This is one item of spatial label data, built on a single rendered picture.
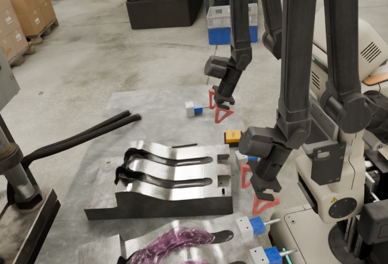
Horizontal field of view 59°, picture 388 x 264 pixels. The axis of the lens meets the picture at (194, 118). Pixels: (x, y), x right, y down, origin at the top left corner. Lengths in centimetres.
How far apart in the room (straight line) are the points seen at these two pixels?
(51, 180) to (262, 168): 216
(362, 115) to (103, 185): 88
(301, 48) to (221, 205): 62
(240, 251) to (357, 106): 51
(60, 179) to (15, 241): 147
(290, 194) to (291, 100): 160
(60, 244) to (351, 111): 97
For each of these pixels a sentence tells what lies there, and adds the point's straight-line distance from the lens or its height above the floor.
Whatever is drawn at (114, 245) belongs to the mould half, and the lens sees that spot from 106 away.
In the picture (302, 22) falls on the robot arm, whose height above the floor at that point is 148.
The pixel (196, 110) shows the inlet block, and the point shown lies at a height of 83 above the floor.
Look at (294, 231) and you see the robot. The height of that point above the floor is 28.
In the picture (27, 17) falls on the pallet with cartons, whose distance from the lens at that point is 558.
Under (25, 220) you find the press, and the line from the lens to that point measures 144.
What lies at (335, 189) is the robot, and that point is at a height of 82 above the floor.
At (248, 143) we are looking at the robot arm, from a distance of 82.
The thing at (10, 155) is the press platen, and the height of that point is 104.
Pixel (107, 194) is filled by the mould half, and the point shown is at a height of 86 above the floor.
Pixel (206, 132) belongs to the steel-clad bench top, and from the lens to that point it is 154.
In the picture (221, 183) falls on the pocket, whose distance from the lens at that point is 120.
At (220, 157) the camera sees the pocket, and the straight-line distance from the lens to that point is 129.
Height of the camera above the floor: 172
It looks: 34 degrees down
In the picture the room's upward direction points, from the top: 8 degrees counter-clockwise
